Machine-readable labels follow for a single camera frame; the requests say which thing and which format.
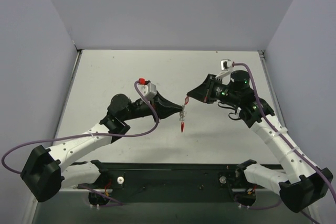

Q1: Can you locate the red tagged key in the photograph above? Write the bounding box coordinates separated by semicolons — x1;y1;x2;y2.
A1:
184;96;190;105

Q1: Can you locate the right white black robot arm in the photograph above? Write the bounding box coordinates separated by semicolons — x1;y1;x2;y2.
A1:
187;70;333;213

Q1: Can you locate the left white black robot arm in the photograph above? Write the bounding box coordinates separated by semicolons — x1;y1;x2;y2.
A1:
20;93;183;202

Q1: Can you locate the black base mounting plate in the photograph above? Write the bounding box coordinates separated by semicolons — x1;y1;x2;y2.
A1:
84;160;258;207

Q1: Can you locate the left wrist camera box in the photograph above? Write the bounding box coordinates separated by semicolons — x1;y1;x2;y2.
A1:
140;81;157;101

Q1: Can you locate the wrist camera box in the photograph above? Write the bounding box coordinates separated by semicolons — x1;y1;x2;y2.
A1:
220;59;234;72
140;81;157;101

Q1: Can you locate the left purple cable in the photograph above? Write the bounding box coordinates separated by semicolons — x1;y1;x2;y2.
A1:
1;78;160;175

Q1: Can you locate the purple cable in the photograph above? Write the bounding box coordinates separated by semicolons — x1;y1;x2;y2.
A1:
233;62;336;198
1;78;160;175

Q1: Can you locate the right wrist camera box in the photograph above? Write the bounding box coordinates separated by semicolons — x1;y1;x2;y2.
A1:
220;59;234;72

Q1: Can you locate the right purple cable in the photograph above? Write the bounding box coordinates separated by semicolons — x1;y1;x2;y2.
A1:
233;62;336;198

